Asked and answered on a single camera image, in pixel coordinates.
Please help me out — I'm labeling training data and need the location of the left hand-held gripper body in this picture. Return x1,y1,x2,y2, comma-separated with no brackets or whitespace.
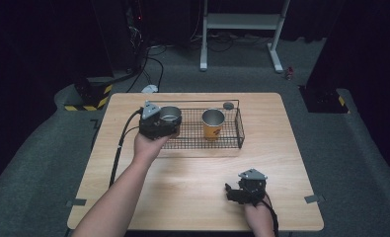
138,100,173,141

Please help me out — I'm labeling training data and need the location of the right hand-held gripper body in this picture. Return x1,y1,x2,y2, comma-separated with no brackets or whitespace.
236,168,269,207

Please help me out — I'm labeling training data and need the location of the short silver metal cup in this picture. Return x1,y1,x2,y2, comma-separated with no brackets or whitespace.
158,105,183,131

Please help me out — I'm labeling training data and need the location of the black wire basket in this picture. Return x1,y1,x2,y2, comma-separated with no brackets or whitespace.
145,99,246,151

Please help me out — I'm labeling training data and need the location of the orange paper cup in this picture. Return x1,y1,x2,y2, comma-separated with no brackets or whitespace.
200,108,227,142

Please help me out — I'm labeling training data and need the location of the person's left hand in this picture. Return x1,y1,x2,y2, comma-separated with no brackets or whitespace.
132,130,180,167

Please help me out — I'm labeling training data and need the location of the person's right hand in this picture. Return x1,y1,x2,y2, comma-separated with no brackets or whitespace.
243,195,276,229

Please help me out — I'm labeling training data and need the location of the white power adapter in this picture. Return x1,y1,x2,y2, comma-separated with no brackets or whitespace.
140,84,160,94

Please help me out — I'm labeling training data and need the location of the grey tape strip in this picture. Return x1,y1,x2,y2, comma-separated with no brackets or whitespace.
65,198,88,207
303,195,327,204

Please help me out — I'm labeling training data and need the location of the black yellow striped stand base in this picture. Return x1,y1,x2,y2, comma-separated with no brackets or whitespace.
63,76,114,113
298,84,351,115

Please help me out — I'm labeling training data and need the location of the dark equipment rack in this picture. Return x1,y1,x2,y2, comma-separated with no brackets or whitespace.
121,0,151,75

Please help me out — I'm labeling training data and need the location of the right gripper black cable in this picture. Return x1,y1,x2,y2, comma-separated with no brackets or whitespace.
260,198,280,237

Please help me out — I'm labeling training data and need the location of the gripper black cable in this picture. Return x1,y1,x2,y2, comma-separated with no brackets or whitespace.
108,108,145,190
260,198,280,237

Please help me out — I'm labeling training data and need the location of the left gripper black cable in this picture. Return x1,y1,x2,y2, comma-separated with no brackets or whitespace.
108,108,145,190

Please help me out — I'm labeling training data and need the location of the black floor cable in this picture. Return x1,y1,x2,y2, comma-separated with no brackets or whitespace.
125,45,168,94

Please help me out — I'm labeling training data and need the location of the bundle of floor cables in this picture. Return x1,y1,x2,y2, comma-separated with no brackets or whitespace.
190,29,273,53

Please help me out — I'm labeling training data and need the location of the white metal stand frame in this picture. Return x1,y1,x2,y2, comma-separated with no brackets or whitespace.
199,0,291,74

